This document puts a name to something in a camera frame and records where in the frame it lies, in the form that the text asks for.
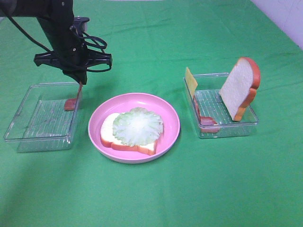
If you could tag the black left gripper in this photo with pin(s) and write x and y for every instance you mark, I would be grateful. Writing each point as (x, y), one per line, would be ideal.
(82, 59)

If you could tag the toy bacon strip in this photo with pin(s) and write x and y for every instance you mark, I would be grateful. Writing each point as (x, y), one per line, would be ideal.
(205, 120)
(70, 103)

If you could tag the toy bread slice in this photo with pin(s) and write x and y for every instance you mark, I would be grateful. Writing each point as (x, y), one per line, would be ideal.
(108, 140)
(240, 87)

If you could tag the toy lettuce leaf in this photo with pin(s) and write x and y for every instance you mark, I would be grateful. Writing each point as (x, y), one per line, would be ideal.
(138, 126)

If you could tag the toy cheese slice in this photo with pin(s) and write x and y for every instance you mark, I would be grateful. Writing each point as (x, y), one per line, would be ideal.
(191, 82)

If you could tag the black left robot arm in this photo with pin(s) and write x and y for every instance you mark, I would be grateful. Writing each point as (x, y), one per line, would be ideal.
(56, 20)

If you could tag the pink plate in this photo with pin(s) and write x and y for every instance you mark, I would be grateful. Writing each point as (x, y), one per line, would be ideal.
(124, 103)

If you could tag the clear plastic tray left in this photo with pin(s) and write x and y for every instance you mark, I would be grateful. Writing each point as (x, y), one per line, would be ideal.
(41, 123)

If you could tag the clear plastic tray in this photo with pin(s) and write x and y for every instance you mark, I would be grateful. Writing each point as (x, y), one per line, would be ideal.
(41, 123)
(211, 104)

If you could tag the clear plastic tray right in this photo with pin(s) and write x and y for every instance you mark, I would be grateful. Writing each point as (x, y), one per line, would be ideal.
(211, 104)

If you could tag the green tablecloth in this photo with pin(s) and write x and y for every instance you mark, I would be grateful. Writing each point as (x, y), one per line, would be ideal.
(254, 181)

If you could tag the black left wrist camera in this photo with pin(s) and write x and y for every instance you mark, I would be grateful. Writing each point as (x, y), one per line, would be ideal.
(80, 24)

